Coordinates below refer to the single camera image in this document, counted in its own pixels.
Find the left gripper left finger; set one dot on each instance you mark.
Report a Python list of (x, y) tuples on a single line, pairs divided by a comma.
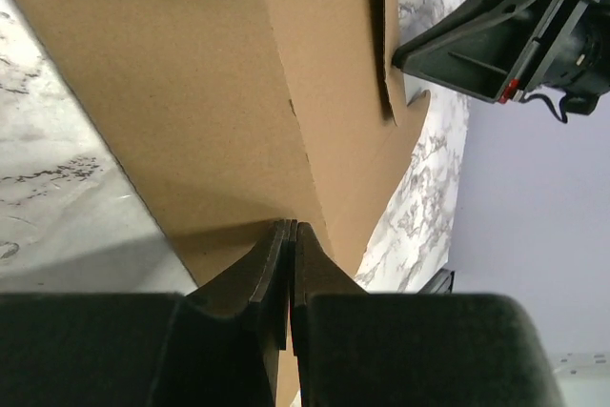
[(251, 296)]

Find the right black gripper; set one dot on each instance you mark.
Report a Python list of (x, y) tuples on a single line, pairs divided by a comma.
[(517, 50)]

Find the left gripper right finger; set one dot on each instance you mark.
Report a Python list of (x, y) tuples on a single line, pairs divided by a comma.
[(313, 272)]

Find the brown cardboard box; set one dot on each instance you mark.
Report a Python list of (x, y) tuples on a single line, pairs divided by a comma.
[(226, 116)]

